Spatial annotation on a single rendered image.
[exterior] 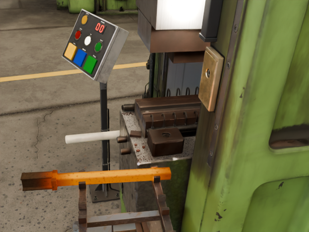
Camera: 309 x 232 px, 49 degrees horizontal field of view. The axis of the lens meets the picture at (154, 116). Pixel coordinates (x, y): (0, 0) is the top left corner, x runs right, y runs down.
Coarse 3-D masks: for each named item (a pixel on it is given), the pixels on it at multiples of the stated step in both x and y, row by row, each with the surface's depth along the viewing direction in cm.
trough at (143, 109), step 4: (180, 104) 139; (184, 104) 140; (188, 104) 140; (192, 104) 141; (196, 104) 142; (200, 104) 142; (144, 108) 136; (148, 108) 136; (152, 108) 137; (156, 108) 137; (160, 108) 138; (164, 108) 138; (168, 108) 139; (172, 108) 139; (176, 108) 139; (180, 108) 139; (184, 108) 140
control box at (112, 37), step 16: (80, 16) 177; (96, 16) 169; (80, 32) 175; (96, 32) 167; (112, 32) 159; (128, 32) 162; (80, 48) 173; (112, 48) 161; (96, 64) 162; (112, 64) 165; (96, 80) 163
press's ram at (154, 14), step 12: (144, 0) 114; (156, 0) 100; (168, 0) 100; (180, 0) 101; (192, 0) 102; (204, 0) 103; (144, 12) 115; (156, 12) 101; (168, 12) 102; (180, 12) 103; (192, 12) 104; (156, 24) 103; (168, 24) 104; (180, 24) 105; (192, 24) 106
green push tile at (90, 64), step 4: (88, 56) 166; (88, 60) 166; (92, 60) 164; (96, 60) 162; (88, 64) 165; (92, 64) 163; (84, 68) 167; (88, 68) 165; (92, 68) 163; (88, 72) 164
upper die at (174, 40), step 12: (144, 24) 117; (144, 36) 118; (156, 36) 111; (168, 36) 112; (180, 36) 113; (192, 36) 114; (156, 48) 113; (168, 48) 114; (180, 48) 115; (192, 48) 116; (204, 48) 118
